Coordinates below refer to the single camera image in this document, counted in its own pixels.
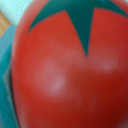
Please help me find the red tomato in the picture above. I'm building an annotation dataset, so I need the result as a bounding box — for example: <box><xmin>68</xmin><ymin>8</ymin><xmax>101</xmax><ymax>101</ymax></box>
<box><xmin>11</xmin><ymin>0</ymin><xmax>128</xmax><ymax>128</ymax></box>

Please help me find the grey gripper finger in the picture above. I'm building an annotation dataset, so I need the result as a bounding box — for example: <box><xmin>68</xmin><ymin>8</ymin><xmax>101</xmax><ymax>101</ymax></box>
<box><xmin>0</xmin><ymin>26</ymin><xmax>17</xmax><ymax>128</ymax></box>

